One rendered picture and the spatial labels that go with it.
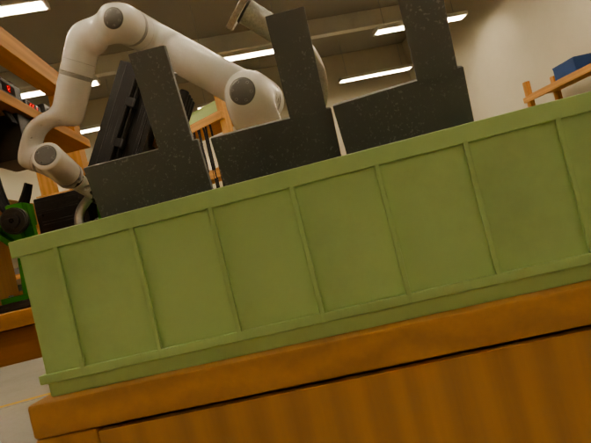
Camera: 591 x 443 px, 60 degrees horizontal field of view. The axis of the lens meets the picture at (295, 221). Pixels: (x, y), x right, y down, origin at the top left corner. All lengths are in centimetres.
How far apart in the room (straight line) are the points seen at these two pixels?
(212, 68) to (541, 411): 112
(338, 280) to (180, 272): 16
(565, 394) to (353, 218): 25
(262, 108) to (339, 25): 868
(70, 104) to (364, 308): 123
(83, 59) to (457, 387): 133
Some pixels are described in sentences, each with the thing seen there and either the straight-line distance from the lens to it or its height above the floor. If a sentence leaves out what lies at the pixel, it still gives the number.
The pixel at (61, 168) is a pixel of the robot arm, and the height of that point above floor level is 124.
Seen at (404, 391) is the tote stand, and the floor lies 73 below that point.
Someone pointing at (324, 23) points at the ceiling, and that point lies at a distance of 987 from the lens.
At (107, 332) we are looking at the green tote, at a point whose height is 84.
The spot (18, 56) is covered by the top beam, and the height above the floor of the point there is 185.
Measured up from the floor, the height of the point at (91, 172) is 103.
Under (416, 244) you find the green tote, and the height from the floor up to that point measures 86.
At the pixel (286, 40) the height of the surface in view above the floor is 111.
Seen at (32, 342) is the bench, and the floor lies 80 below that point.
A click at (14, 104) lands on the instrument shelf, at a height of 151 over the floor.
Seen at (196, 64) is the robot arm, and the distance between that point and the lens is 140.
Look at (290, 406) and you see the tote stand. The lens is 52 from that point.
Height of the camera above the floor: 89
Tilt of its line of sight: 2 degrees up
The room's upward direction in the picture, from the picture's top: 14 degrees counter-clockwise
